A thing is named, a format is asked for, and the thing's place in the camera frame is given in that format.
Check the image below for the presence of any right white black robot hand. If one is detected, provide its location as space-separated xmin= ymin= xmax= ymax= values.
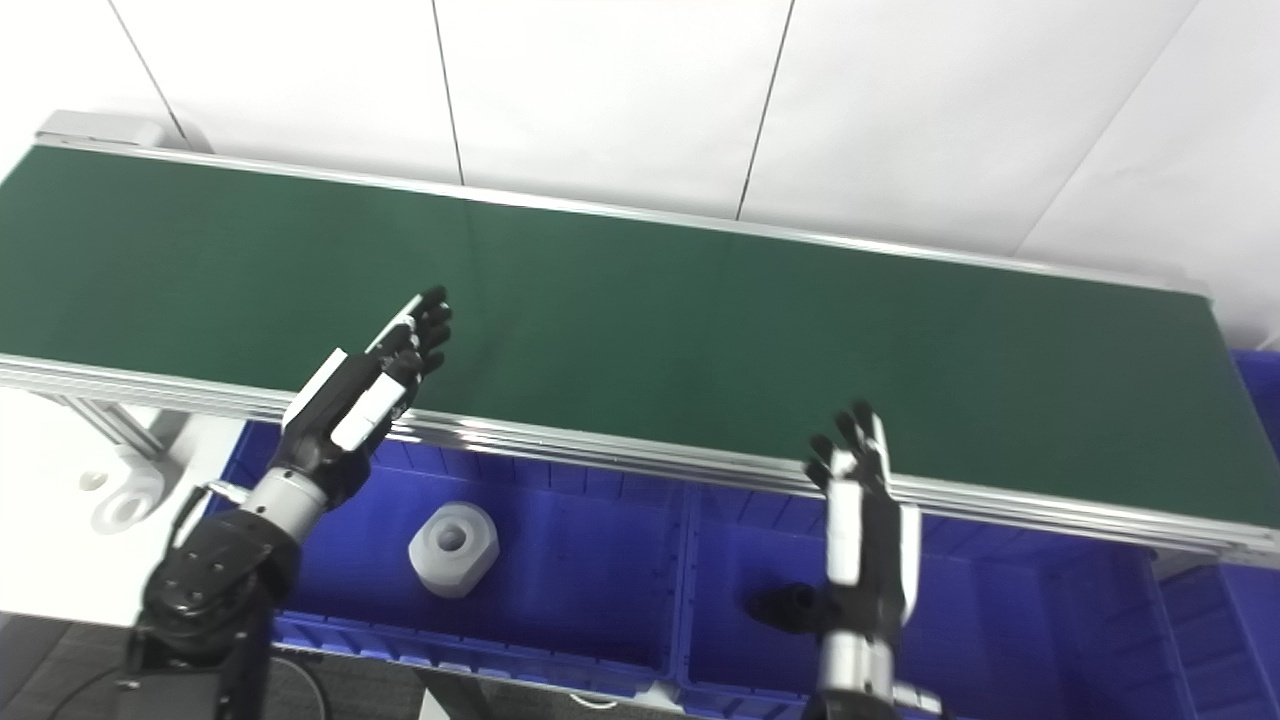
xmin=744 ymin=401 xmax=924 ymax=642

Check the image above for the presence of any aluminium conveyor leg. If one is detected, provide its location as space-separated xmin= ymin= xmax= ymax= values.
xmin=48 ymin=393 xmax=193 ymax=463

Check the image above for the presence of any white plastic cylindrical part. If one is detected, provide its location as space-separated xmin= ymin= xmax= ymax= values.
xmin=407 ymin=501 xmax=500 ymax=600

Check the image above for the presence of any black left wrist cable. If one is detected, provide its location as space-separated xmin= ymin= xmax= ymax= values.
xmin=168 ymin=480 xmax=251 ymax=546

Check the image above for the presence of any grey conveyor end housing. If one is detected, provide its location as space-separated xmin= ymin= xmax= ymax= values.
xmin=37 ymin=109 xmax=183 ymax=153

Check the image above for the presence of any green conveyor belt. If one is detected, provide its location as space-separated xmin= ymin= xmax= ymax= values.
xmin=0 ymin=110 xmax=1280 ymax=572

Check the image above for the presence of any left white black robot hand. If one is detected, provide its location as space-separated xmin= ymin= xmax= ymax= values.
xmin=267 ymin=285 xmax=454 ymax=507

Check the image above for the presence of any blue plastic bin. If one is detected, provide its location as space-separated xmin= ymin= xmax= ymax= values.
xmin=214 ymin=420 xmax=693 ymax=702
xmin=1148 ymin=349 xmax=1280 ymax=720
xmin=678 ymin=485 xmax=1203 ymax=720

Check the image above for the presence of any white plastic clevis part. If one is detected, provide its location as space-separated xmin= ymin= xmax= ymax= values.
xmin=79 ymin=455 xmax=167 ymax=537

